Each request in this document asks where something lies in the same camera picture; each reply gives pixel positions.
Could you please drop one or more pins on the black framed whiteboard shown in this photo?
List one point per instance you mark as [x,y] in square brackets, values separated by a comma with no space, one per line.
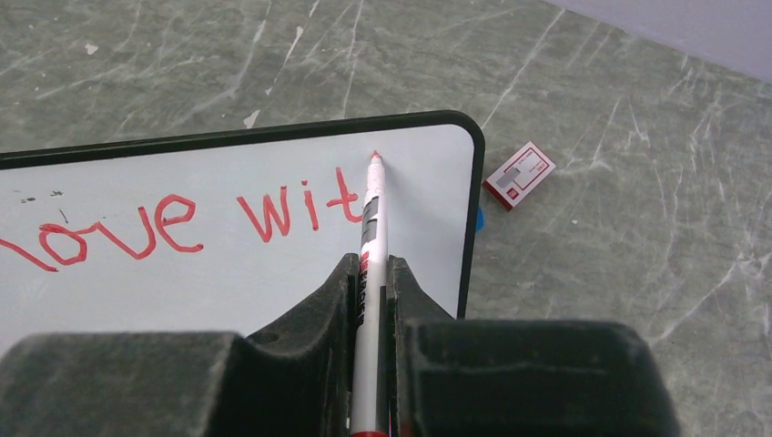
[228,230]

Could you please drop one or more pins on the blue eraser on table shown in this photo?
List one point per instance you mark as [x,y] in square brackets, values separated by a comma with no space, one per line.
[480,220]

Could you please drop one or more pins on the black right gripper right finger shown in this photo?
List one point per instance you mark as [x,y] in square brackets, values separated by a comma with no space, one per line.
[455,377]

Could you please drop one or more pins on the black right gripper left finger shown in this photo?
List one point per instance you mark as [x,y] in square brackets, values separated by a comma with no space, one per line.
[290,378]

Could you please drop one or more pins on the small red white box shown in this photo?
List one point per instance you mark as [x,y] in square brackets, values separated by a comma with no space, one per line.
[519,175]

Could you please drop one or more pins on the white marker pen body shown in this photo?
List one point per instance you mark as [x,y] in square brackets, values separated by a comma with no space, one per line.
[369,410]

